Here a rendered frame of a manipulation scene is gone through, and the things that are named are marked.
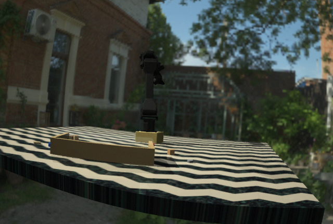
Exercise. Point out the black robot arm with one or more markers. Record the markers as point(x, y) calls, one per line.
point(150, 64)

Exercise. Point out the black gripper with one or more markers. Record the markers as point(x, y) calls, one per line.
point(157, 79)

